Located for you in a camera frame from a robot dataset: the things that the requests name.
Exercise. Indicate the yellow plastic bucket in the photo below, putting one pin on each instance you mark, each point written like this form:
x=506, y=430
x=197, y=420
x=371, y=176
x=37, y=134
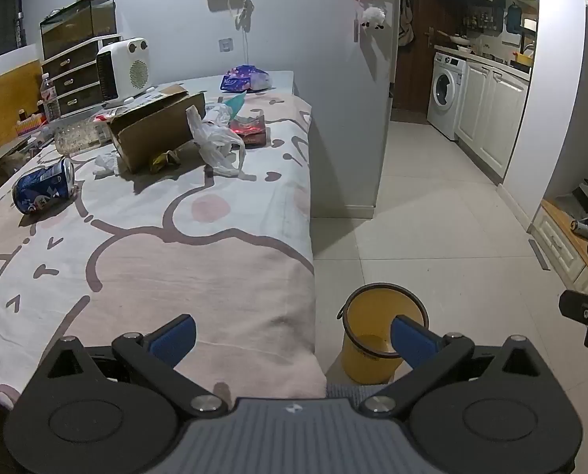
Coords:
x=368, y=317

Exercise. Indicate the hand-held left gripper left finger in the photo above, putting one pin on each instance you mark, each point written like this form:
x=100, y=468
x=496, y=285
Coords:
x=175, y=341

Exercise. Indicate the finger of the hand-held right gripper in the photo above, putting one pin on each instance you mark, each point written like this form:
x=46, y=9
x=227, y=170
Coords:
x=582, y=313

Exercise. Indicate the teal paper wrapper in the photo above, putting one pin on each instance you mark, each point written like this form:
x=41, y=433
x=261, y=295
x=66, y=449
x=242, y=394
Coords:
x=237, y=103

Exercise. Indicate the white wall switch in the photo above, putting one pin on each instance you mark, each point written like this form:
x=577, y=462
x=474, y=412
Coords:
x=225, y=45

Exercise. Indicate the white plush sheep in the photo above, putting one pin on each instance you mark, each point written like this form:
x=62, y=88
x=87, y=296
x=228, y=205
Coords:
x=374, y=17

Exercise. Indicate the dark drawer cabinet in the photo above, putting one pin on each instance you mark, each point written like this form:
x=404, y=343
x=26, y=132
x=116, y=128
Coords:
x=71, y=79

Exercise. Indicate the blue drink can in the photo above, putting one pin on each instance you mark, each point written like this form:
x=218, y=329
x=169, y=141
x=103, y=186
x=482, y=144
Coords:
x=42, y=187

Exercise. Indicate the white kitchen base cabinets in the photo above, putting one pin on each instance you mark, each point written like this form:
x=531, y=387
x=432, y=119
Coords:
x=491, y=113

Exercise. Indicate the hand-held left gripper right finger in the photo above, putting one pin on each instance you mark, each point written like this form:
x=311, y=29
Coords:
x=413, y=341

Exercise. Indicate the yellow wrapper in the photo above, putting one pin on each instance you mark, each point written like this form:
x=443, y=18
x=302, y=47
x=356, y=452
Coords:
x=165, y=160

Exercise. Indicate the glass tank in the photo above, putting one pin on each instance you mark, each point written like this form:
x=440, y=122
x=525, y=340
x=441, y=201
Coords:
x=76, y=24

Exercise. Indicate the low white wooden-top cabinet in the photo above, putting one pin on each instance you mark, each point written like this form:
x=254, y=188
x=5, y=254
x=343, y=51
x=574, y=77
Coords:
x=565, y=242

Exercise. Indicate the bed with cartoon sheet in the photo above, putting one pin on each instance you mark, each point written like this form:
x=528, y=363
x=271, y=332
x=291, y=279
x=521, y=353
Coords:
x=200, y=266

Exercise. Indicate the white tissue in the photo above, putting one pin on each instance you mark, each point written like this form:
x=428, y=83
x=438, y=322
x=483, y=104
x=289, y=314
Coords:
x=106, y=164

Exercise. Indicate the brown cardboard box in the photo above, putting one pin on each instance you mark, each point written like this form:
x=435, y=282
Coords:
x=145, y=139

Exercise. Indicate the pink box of pens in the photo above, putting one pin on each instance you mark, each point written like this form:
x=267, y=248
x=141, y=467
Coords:
x=29, y=123

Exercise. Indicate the red cigarette pack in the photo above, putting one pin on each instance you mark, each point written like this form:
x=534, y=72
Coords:
x=248, y=131

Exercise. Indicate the upright water bottle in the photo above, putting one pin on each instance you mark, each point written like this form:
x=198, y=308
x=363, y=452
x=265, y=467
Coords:
x=51, y=101

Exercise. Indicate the clear plastic bottle red label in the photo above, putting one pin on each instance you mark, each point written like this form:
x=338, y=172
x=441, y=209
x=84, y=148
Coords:
x=76, y=137

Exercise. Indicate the hanging grey ornament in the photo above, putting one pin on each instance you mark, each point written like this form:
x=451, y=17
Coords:
x=247, y=12

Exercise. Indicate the bag hanging on door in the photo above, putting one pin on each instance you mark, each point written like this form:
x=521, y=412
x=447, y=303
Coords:
x=405, y=19

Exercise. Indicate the brown wooden door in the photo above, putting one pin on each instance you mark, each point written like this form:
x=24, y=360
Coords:
x=414, y=86

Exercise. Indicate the white plastic bag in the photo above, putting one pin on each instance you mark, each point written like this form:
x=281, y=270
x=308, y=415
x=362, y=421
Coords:
x=210, y=134

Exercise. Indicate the purple snack bag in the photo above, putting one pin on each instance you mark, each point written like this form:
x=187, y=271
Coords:
x=239, y=78

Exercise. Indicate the white washing machine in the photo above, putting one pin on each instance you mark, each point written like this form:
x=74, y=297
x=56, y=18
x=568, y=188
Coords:
x=447, y=90

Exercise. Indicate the white electric heater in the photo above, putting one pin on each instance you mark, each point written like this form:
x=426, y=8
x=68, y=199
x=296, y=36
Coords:
x=121, y=70

